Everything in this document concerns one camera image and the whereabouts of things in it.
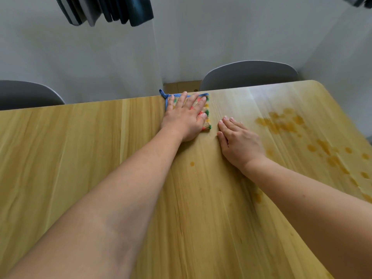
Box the colourful blue-edged cleaning cloth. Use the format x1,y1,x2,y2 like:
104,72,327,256
159,89,212,132

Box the grey plastic chair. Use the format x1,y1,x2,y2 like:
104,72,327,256
200,60,300,91
0,80,66,111

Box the dark hanging clothes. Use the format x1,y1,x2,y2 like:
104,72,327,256
54,0,154,27

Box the person's right hand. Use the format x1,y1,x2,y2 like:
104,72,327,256
216,116,267,171

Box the person's right forearm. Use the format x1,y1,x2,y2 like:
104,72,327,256
241,155,372,279

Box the person's left hand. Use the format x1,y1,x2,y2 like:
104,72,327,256
161,92,208,142

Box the orange liquid spill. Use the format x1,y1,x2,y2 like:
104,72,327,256
255,108,372,204

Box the person's left forearm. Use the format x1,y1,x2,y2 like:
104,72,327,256
0,125,184,279

